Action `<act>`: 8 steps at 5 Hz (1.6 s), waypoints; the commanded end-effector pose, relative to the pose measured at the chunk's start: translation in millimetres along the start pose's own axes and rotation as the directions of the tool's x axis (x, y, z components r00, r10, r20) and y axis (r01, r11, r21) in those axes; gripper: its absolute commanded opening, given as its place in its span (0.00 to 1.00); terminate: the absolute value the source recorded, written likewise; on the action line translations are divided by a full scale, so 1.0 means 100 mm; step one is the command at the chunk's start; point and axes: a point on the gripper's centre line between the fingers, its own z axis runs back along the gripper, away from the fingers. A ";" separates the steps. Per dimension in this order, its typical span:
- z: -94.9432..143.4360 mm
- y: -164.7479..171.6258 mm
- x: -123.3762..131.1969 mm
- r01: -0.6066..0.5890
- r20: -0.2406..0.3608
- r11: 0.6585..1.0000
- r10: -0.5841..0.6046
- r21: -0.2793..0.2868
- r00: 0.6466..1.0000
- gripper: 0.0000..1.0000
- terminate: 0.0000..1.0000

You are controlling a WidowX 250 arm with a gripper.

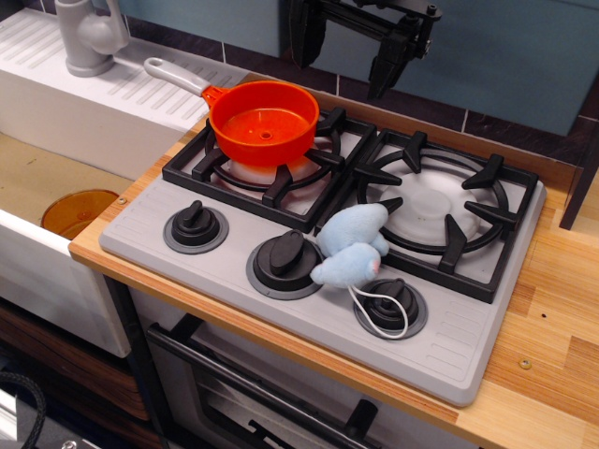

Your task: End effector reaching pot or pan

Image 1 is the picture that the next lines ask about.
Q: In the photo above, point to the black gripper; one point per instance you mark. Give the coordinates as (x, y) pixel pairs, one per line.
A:
(403, 29)

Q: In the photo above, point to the black left burner grate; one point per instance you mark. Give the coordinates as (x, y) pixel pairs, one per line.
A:
(281, 180)

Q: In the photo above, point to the black burner grate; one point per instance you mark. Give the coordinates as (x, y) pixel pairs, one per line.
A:
(281, 180)
(458, 220)

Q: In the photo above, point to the light blue plush toy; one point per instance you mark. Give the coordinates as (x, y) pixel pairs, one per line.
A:
(353, 246)

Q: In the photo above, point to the black right burner grate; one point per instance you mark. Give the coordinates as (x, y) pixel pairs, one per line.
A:
(458, 220)

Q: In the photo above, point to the black middle stove knob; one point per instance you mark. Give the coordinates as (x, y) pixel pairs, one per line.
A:
(280, 268)

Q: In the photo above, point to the black stove knob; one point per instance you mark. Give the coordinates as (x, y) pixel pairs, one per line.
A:
(195, 229)
(280, 268)
(389, 309)

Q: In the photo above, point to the black left stove knob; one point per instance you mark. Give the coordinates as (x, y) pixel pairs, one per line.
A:
(195, 229)

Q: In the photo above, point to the grey toy faucet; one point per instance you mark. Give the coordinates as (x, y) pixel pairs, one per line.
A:
(90, 40)

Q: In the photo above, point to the black right stove knob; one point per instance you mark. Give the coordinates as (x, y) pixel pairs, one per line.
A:
(389, 309)

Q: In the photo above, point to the grey toy stove top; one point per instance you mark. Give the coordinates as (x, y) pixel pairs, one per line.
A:
(447, 358)

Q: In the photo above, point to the white toy sink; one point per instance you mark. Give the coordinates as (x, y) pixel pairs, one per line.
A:
(61, 134)

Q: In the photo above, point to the orange translucent plate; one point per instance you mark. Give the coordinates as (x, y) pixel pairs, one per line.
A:
(70, 214)

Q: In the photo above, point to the toy oven door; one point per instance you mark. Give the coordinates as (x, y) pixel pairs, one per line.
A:
(233, 393)

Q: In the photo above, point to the orange toy saucepan grey handle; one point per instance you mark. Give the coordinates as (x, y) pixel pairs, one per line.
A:
(264, 123)

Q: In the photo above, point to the black oven door handle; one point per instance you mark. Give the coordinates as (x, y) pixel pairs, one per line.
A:
(351, 435)

